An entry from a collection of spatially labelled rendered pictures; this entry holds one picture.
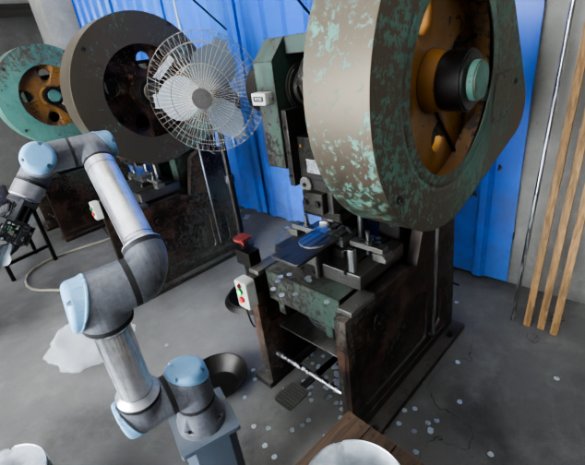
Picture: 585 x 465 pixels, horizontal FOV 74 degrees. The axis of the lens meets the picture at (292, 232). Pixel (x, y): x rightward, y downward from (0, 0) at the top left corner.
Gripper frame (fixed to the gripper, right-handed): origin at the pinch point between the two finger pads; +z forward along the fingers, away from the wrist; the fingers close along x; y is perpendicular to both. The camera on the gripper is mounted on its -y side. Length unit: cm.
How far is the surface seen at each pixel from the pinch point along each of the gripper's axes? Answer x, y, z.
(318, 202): 70, 47, -54
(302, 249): 76, 42, -37
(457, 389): 153, 94, -4
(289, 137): 55, 36, -72
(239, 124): 83, -21, -95
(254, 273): 85, 17, -24
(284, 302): 93, 31, -17
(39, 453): 46, -17, 59
